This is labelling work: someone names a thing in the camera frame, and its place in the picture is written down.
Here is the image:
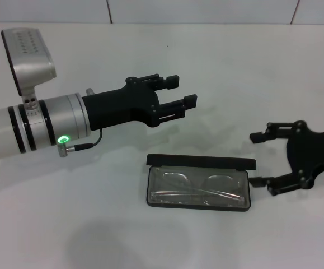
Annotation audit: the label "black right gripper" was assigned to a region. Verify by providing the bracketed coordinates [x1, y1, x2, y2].
[249, 120, 324, 197]

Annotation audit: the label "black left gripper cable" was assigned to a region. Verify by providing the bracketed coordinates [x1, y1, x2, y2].
[56, 128, 104, 156]

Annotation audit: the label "black glasses case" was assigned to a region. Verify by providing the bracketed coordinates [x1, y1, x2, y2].
[145, 153, 257, 213]

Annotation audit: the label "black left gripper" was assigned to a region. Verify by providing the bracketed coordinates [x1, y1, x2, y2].
[82, 73, 199, 132]

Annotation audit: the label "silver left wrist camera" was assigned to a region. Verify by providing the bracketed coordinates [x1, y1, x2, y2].
[0, 27, 58, 110]

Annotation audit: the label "clear white glasses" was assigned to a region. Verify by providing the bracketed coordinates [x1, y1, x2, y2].
[149, 171, 246, 207]

